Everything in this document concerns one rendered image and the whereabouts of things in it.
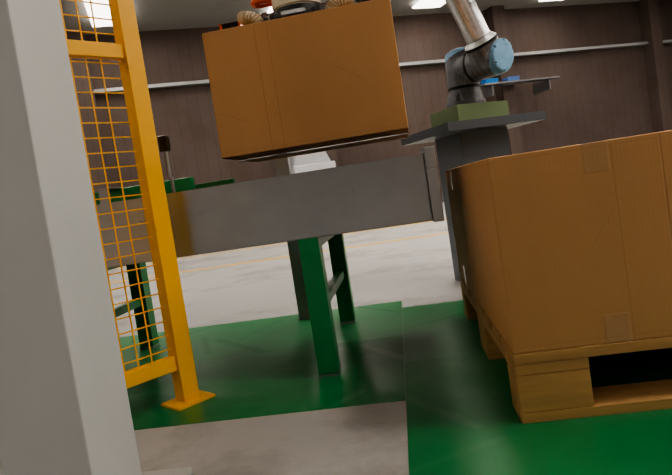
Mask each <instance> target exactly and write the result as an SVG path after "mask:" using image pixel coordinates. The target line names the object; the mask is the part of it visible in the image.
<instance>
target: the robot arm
mask: <svg viewBox="0 0 672 475"><path fill-rule="evenodd" d="M355 1H357V3H359V2H364V1H369V0H355ZM390 1H391V0H390ZM445 1H446V3H447V5H448V7H449V9H450V11H451V13H452V15H453V17H454V19H455V21H456V23H457V25H458V27H459V29H460V31H461V33H462V35H463V37H464V39H465V41H466V43H467V44H466V46H465V47H460V48H457V49H454V50H451V51H450V52H448V53H447V54H446V56H445V68H446V76H447V85H448V93H449V95H448V99H447V104H446V108H449V107H452V106H454V105H458V104H470V103H481V102H486V99H485V97H484V95H483V93H482V91H481V89H480V81H481V80H485V79H488V78H491V77H494V76H498V75H501V74H502V73H505V72H507V71H508V70H509V69H510V68H511V66H512V63H513V60H514V52H513V49H512V46H511V44H510V42H509V41H508V40H506V39H503V38H498V36H497V34H496V32H493V31H490V30H489V28H488V26H487V24H486V22H485V20H484V18H483V16H482V14H481V12H480V10H479V8H478V6H477V4H476V2H475V0H445Z"/></svg>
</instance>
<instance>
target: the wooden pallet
mask: <svg viewBox="0 0 672 475"><path fill-rule="evenodd" d="M460 282H461V290H462V297H463V304H464V311H465V315H466V317H467V319H468V320H473V319H478V324H479V331H480V338H481V346H482V347H483V349H484V351H485V353H486V355H487V357H488V359H489V360H494V359H503V358H505V359H506V361H507V367H508V374H509V381H510V388H511V395H512V403H513V406H514V408H515V410H516V412H517V414H518V416H519V418H520V420H521V422H522V423H523V424H525V423H535V422H545V421H555V420H564V419H574V418H584V417H593V416H603V415H613V414H623V413H632V412H642V411H652V410H661V409H671V408H672V379H666V380H657V381H648V382H639V383H629V384H620V385H611V386H602V387H593V388H592V383H591V376H590V369H589V360H588V357H594V356H603V355H611V354H620V353H629V352H638V351H646V350H655V349H664V348H672V336H666V337H658V338H649V339H640V340H632V341H623V342H615V343H606V344H598V345H589V346H580V347H572V348H563V349H555V350H546V351H538V352H529V353H520V354H514V353H513V352H512V350H511V349H510V347H509V346H508V344H507V343H506V342H505V340H504V339H503V337H502V336H501V334H500V333H499V331H498V330H497V329H496V327H495V326H494V324H493V323H492V321H491V320H490V318H489V317H488V316H487V314H486V313H485V311H484V310H483V308H482V307H481V305H480V304H479V303H478V301H477V300H476V298H475V297H474V295H473V294H472V292H471V291H470V289H469V288H468V287H467V285H466V284H465V282H464V281H463V279H462V278H461V277H460Z"/></svg>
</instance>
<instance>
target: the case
mask: <svg viewBox="0 0 672 475"><path fill-rule="evenodd" d="M202 39H203V45H204V51H205V58H206V64H207V70H208V76H209V82H210V89H211V95H212V101H213V107H214V113H215V120H216V126H217V132H218V138H219V144H220V151H221V157H222V159H230V160H238V161H247V162H255V163H256V162H262V161H268V160H274V159H280V158H287V157H293V156H299V155H305V154H311V153H317V152H324V151H330V150H336V149H342V148H348V147H354V146H361V145H367V144H373V143H379V142H385V141H391V140H398V139H404V138H408V137H409V131H408V121H407V114H406V107H405V100H404V93H403V86H402V79H401V72H400V65H399V58H398V51H397V44H396V37H395V30H394V23H393V16H392V9H391V2H390V0H369V1H364V2H359V3H354V4H349V5H344V6H339V7H334V8H329V9H324V10H319V11H314V12H308V13H303V14H298V15H293V16H288V17H283V18H278V19H273V20H268V21H263V22H258V23H252V24H247V25H242V26H237V27H232V28H227V29H222V30H217V31H212V32H207V33H202Z"/></svg>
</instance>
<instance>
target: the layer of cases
mask: <svg viewBox="0 0 672 475"><path fill-rule="evenodd" d="M445 174H446V181H447V188H448V195H449V202H450V209H451V216H452V223H453V230H454V237H455V244H456V251H457V258H458V265H459V272H460V276H461V278H462V279H463V281H464V282H465V284H466V285H467V287H468V288H469V289H470V291H471V292H472V294H473V295H474V297H475V298H476V300H477V301H478V303H479V304H480V305H481V307H482V308H483V310H484V311H485V313H486V314H487V316H488V317H489V318H490V320H491V321H492V323H493V324H494V326H495V327H496V329H497V330H498V331H499V333H500V334H501V336H502V337H503V339H504V340H505V342H506V343H507V344H508V346H509V347H510V349H511V350H512V352H513V353H514V354H520V353H529V352H538V351H546V350H555V349H563V348H572V347H580V346H589V345H598V344H606V343H615V342H623V341H632V340H640V339H649V338H658V337H666V336H672V130H667V131H661V132H654V133H648V134H641V135H635V136H629V137H622V138H616V139H609V140H603V141H596V142H590V143H584V144H577V145H571V146H564V147H558V148H551V149H545V150H539V151H532V152H526V153H519V154H513V155H506V156H500V157H494V158H488V159H484V160H481V161H477V162H474V163H470V164H467V165H463V166H460V167H456V168H453V169H449V170H446V171H445Z"/></svg>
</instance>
